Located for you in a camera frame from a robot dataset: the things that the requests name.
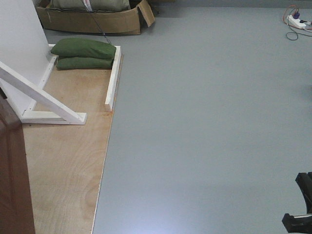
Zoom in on brown wooden door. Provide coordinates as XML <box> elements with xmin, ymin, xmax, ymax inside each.
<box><xmin>0</xmin><ymin>91</ymin><xmax>36</xmax><ymax>234</ymax></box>

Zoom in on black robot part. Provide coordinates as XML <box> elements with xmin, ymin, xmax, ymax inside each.
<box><xmin>282</xmin><ymin>171</ymin><xmax>312</xmax><ymax>234</ymax></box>

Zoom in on lower green sandbag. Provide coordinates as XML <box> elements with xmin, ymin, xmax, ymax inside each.
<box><xmin>56</xmin><ymin>57</ymin><xmax>114</xmax><ymax>70</ymax></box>

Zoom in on green sandbag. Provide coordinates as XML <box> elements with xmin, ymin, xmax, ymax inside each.
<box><xmin>56</xmin><ymin>57</ymin><xmax>114</xmax><ymax>70</ymax></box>
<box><xmin>51</xmin><ymin>38</ymin><xmax>117</xmax><ymax>59</ymax></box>

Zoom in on cardboard box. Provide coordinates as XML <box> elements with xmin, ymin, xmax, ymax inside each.
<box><xmin>35</xmin><ymin>0</ymin><xmax>155</xmax><ymax>35</ymax></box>

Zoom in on green sandbag top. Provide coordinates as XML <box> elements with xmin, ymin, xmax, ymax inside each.
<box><xmin>51</xmin><ymin>38</ymin><xmax>117</xmax><ymax>59</ymax></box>

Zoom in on grey sandbags in box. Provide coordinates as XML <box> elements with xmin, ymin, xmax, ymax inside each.
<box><xmin>51</xmin><ymin>0</ymin><xmax>131</xmax><ymax>12</ymax></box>

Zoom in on white power strip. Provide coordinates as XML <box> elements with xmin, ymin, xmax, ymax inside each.
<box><xmin>286</xmin><ymin>15</ymin><xmax>306</xmax><ymax>29</ymax></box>

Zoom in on white wooden edge rail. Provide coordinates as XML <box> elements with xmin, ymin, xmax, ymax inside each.
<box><xmin>104</xmin><ymin>46</ymin><xmax>122</xmax><ymax>112</ymax></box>

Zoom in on white wooden brace frame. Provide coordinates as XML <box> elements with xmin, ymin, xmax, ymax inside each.
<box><xmin>0</xmin><ymin>53</ymin><xmax>87</xmax><ymax>125</ymax></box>

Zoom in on white wall panel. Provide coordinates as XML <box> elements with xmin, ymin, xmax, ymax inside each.
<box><xmin>0</xmin><ymin>0</ymin><xmax>50</xmax><ymax>117</ymax></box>

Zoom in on black thin cable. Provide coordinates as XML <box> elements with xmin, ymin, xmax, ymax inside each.
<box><xmin>286</xmin><ymin>31</ymin><xmax>312</xmax><ymax>41</ymax></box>

